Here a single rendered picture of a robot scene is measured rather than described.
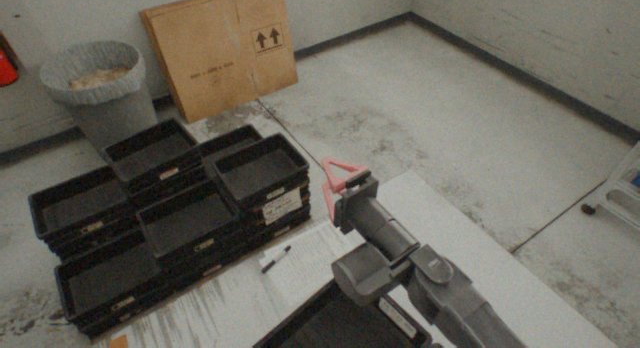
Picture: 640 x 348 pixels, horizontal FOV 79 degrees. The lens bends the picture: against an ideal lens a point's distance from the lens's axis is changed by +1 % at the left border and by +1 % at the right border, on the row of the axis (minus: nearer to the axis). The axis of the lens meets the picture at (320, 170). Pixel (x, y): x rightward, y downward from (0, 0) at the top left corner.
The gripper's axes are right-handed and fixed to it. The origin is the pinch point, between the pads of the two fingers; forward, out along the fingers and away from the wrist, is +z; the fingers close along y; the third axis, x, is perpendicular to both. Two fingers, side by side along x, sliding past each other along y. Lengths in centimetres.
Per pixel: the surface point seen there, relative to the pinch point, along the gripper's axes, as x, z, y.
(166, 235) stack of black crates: -29, 90, 109
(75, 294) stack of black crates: -74, 91, 119
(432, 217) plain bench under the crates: 61, 12, 77
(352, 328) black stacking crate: 4, -7, 63
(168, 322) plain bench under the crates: -40, 32, 76
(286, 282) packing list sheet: -1, 21, 76
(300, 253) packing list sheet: 9, 28, 76
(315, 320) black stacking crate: -3, 1, 63
